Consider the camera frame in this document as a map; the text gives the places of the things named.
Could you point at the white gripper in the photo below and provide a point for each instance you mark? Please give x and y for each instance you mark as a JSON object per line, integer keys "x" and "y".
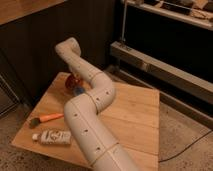
{"x": 74, "y": 72}

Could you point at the red ceramic bowl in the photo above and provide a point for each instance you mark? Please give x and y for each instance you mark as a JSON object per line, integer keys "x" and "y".
{"x": 72, "y": 81}

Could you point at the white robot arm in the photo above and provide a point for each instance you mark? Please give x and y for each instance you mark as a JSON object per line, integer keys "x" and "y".
{"x": 99, "y": 146}

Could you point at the blue sponge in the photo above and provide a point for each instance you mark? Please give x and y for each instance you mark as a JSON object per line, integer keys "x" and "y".
{"x": 79, "y": 90}

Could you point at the orange toy carrot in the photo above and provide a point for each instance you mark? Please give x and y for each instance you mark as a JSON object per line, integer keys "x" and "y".
{"x": 45, "y": 118}

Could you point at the white plastic bottle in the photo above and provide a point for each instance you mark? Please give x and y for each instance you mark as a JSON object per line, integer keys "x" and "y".
{"x": 53, "y": 137}

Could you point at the metal pole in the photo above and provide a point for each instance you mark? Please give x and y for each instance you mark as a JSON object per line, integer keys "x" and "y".
{"x": 124, "y": 22}

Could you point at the cluttered upper shelf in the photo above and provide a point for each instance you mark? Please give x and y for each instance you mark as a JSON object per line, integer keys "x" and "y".
{"x": 198, "y": 13}

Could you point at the grey metal rail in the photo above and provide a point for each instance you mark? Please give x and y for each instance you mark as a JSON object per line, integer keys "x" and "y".
{"x": 185, "y": 81}

